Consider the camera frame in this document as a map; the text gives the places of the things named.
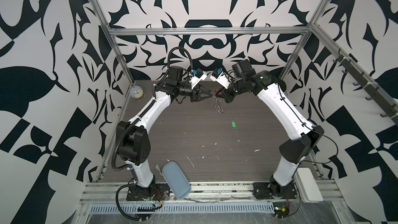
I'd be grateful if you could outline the key with green tag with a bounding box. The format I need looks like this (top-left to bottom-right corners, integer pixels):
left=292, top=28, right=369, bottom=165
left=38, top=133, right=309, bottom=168
left=231, top=120, right=237, bottom=129

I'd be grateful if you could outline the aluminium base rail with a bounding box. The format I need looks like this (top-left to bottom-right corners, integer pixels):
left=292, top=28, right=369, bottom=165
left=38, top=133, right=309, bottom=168
left=80, top=180, right=344, bottom=203

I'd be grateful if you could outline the white box on rail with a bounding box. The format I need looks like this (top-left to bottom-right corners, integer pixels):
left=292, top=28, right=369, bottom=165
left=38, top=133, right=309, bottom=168
left=294, top=168, right=323, bottom=203

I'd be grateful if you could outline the red handled keyring tool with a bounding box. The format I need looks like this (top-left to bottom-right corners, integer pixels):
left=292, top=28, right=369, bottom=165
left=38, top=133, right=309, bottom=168
left=213, top=89, right=224, bottom=114

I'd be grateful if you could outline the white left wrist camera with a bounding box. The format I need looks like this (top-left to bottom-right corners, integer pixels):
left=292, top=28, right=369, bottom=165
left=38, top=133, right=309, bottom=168
left=189, top=68, right=207, bottom=89

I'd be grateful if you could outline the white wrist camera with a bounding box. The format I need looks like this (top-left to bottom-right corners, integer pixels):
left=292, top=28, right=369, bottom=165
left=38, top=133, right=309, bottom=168
left=210, top=68, right=231, bottom=89
left=189, top=68, right=207, bottom=89

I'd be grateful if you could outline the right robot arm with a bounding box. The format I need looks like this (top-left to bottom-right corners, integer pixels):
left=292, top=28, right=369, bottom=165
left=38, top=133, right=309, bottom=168
left=210, top=60, right=324, bottom=196

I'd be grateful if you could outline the blue grey glasses case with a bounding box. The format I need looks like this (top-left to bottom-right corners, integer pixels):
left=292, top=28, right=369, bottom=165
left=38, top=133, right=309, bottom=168
left=155, top=161, right=191, bottom=199

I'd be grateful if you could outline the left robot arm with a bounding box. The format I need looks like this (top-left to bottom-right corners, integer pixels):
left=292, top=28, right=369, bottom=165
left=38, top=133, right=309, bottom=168
left=111, top=66, right=212, bottom=189

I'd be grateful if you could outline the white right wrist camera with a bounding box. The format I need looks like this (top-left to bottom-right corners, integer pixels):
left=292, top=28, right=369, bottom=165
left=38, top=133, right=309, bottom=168
left=210, top=68, right=231, bottom=89

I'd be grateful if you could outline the wall coat hook rack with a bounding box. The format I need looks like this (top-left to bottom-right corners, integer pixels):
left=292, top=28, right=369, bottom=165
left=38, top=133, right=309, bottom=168
left=333, top=48, right=398, bottom=125

